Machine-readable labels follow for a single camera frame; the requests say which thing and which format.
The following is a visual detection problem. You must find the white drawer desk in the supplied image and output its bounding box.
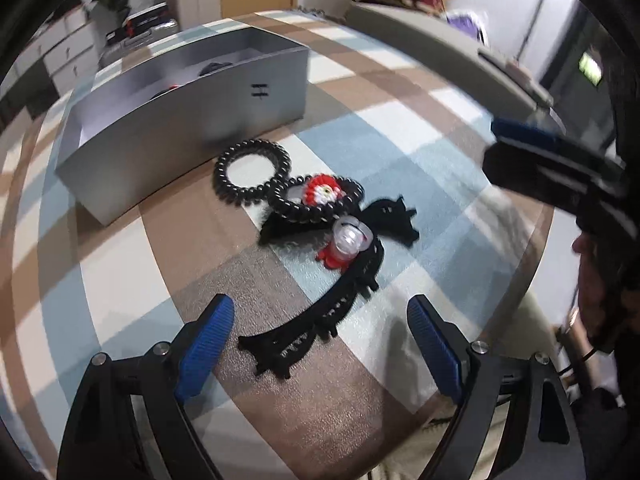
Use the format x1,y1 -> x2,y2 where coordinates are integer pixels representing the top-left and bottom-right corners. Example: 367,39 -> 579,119
1,6 -> 99,96

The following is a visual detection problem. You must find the black spiral tie red flower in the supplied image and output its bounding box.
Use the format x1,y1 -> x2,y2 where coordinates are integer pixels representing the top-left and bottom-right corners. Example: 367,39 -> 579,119
267,174 -> 364,223

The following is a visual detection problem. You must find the black shoebox on suitcase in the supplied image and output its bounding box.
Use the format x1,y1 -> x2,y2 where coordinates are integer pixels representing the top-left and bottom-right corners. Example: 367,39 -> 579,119
105,2 -> 171,47

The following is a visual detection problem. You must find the right hand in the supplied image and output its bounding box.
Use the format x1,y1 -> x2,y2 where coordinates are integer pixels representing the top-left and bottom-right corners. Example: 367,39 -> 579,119
572,233 -> 608,340

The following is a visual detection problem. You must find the black spiral hair tie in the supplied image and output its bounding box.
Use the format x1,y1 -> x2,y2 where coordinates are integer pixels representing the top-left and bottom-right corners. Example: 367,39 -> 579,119
212,136 -> 293,207

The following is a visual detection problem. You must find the silver rectangular storage box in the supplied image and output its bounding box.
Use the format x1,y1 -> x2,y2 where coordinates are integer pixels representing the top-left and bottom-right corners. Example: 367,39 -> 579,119
55,24 -> 310,226

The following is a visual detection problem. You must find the grey bed footboard bench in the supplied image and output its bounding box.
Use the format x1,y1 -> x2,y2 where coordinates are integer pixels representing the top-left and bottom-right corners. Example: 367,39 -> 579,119
346,3 -> 566,133

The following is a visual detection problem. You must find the silver aluminium suitcase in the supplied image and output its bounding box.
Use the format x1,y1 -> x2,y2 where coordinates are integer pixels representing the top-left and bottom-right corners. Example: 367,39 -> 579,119
99,18 -> 179,68

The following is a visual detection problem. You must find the clear red small ornament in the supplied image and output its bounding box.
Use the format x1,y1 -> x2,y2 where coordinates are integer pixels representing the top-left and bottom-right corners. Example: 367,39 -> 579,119
316,216 -> 374,272

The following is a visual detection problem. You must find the purple clothing pile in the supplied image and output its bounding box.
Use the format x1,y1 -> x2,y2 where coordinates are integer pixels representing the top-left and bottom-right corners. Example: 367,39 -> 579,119
445,10 -> 489,47

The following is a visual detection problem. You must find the black lace choker necklace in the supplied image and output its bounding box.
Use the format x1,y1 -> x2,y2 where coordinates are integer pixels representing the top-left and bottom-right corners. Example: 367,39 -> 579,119
237,196 -> 421,380

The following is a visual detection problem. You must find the black jewelry inside box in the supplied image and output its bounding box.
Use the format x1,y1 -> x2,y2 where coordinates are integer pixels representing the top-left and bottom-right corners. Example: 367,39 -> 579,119
152,61 -> 233,99

